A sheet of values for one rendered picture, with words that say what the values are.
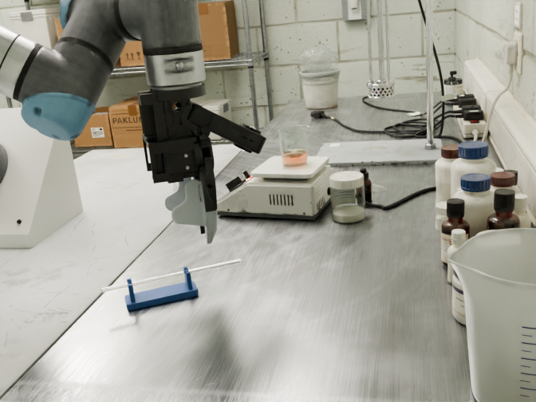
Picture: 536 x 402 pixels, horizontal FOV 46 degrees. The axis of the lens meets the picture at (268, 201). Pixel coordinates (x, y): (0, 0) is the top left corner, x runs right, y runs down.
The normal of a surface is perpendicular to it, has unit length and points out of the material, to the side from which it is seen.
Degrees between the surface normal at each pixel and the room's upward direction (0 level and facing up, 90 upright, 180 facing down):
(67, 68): 53
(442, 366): 0
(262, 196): 90
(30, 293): 0
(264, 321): 0
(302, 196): 90
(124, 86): 90
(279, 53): 90
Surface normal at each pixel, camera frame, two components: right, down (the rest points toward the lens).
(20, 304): -0.09, -0.94
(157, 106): 0.30, 0.27
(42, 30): -0.19, 0.36
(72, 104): 0.65, -0.05
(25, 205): -0.21, -0.44
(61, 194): 0.97, -0.02
